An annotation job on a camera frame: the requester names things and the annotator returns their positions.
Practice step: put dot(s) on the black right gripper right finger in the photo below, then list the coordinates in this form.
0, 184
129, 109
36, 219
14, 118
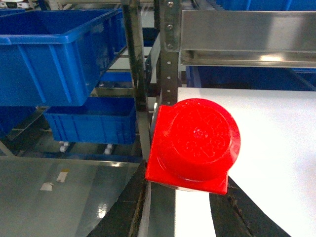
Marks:
236, 215

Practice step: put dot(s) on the blue bin left rack upper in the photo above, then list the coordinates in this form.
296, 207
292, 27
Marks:
56, 58

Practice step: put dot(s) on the red toy block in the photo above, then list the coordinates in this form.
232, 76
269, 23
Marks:
195, 143

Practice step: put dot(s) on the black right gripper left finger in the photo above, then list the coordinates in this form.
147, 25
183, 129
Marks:
129, 215

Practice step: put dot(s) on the blue bin left rack lower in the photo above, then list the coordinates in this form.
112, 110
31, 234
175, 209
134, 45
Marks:
101, 120

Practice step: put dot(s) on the blue bin rack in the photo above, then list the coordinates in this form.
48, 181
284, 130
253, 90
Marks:
56, 58
101, 120

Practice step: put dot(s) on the blue bin under shelf right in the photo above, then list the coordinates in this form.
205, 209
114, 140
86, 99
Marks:
246, 78

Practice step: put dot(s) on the stainless steel shelf rail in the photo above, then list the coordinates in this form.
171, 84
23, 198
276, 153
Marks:
285, 39

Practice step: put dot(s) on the steel rack upright post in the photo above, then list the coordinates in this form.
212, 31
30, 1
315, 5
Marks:
170, 25

